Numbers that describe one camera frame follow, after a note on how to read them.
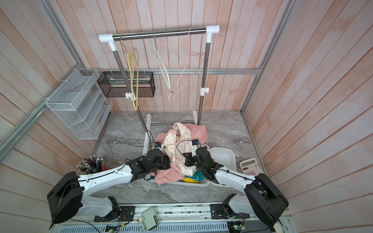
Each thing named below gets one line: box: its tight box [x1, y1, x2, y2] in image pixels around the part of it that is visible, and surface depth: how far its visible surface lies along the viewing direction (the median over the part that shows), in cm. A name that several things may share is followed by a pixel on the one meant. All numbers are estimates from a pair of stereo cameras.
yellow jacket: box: [182, 177, 200, 184], surface depth 80 cm
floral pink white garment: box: [163, 122, 197, 176], surface depth 80 cm
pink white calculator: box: [239, 157, 262, 177], surface depth 90 cm
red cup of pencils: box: [75, 154, 109, 175], surface depth 77 cm
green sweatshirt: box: [185, 170, 206, 183], surface depth 80 cm
